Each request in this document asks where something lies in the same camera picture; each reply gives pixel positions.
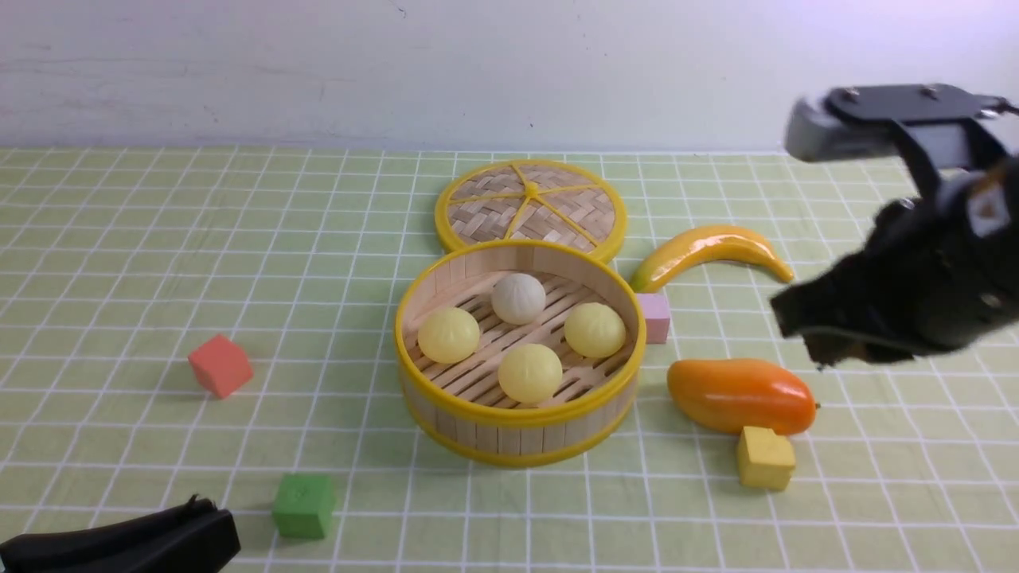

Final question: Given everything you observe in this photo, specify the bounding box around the yellow bun front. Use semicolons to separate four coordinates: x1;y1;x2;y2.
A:
496;344;564;405

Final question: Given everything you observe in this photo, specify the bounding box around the woven bamboo steamer lid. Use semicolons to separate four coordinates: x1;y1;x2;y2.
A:
434;159;627;263

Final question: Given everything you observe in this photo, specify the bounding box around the white bun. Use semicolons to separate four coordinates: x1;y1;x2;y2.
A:
489;273;546;325

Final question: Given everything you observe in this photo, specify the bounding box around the yellow cube block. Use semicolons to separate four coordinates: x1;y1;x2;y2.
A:
736;427;797;492

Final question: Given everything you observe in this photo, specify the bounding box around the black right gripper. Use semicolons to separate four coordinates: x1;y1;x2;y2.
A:
771;156;1018;367

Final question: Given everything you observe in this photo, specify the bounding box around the green checkered tablecloth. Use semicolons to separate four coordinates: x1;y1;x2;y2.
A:
1;146;1018;572

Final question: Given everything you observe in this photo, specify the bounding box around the green cube block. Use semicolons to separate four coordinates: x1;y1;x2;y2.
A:
271;473;336;540

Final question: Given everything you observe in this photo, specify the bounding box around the yellow toy banana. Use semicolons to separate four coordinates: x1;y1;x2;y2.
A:
629;224;795;293

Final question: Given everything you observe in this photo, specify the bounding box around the pink cube block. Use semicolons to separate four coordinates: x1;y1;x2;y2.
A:
636;291;672;345

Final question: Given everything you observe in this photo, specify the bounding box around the orange toy mango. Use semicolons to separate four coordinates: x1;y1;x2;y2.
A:
666;358;819;436

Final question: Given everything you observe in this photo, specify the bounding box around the yellow-rimmed bamboo steamer tray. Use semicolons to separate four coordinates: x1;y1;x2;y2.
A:
393;240;646;467

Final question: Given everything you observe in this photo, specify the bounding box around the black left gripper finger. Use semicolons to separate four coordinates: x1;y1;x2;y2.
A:
1;496;242;572

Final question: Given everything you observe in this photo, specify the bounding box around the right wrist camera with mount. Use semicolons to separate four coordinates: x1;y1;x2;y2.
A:
785;84;1015;198

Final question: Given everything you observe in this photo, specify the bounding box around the yellow bun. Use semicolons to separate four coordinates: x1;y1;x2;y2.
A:
417;307;481;364
564;303;627;359
496;344;564;405

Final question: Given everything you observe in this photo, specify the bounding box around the red cube block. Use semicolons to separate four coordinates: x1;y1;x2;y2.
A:
187;333;254;400

